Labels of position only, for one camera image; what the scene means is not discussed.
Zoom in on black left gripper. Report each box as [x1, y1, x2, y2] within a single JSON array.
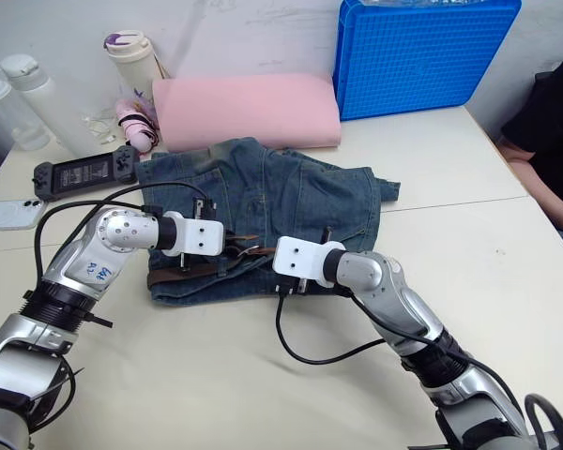
[[221, 228, 260, 260]]

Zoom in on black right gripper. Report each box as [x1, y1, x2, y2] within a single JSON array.
[[249, 246, 312, 298]]

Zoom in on blue denim shorts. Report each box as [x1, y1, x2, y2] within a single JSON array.
[[135, 136, 403, 307]]

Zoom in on brown braided belt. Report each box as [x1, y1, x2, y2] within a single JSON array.
[[146, 232, 279, 288]]

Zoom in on pink foam pillow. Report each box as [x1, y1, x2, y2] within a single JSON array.
[[150, 73, 343, 154]]

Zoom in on black handheld game controller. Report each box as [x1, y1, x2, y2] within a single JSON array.
[[32, 144, 140, 203]]

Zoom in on cream bottle with purple lid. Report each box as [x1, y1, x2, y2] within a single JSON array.
[[103, 28, 163, 102]]

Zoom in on white insulated bottle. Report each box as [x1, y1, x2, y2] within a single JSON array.
[[0, 52, 96, 159]]

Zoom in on white smartphone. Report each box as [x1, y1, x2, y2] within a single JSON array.
[[0, 197, 49, 233]]

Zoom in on blue plastic crate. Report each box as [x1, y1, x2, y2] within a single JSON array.
[[331, 0, 524, 123]]

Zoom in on clear plastic bottle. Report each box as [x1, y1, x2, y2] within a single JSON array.
[[0, 76, 53, 153]]

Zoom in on person in black shirt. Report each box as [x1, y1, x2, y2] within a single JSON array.
[[498, 43, 563, 266]]

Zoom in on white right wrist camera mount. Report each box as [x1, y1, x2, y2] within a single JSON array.
[[271, 235, 347, 290]]

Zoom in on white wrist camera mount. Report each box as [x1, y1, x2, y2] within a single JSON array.
[[160, 210, 226, 259], [271, 235, 347, 290]]

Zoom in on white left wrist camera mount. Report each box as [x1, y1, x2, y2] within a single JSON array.
[[160, 210, 226, 259]]

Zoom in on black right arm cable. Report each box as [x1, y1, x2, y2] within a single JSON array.
[[275, 283, 527, 423]]

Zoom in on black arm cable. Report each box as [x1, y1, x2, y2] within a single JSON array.
[[275, 283, 527, 423], [32, 181, 218, 329]]

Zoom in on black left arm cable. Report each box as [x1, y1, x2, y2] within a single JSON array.
[[32, 181, 218, 329]]

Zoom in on thin white cable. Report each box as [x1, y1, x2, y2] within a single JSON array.
[[81, 109, 119, 147]]

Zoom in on black right shoulder hose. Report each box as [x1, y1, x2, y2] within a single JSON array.
[[524, 393, 563, 450]]

